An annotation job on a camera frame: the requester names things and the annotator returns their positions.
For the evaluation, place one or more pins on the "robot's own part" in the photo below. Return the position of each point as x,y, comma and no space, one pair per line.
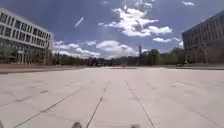
76,125

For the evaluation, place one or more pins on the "dark building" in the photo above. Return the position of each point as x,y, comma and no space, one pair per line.
206,40

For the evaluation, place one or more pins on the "pale concrete slab pavement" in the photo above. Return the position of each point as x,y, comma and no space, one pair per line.
116,96

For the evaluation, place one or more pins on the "distant row of trees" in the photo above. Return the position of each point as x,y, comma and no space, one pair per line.
160,56

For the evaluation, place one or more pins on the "tower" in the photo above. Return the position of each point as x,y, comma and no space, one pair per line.
139,50

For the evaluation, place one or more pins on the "pale building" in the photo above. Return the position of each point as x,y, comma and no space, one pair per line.
20,33

